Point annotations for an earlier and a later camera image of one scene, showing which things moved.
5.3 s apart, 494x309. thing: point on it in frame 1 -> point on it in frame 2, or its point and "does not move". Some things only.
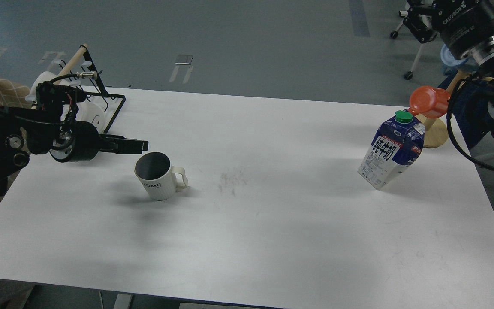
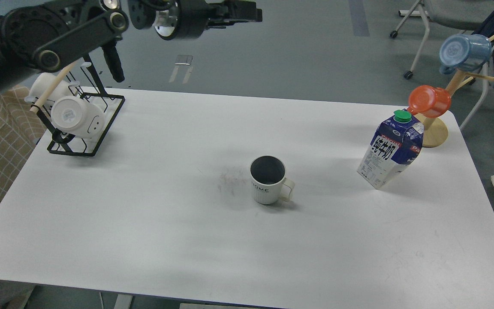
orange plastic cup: (430, 102) does not move
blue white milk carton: (397, 143) does not move
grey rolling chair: (420, 21) -> (477, 100)
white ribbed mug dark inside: (161, 179) -> (268, 173)
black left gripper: (80, 142) -> (189, 19)
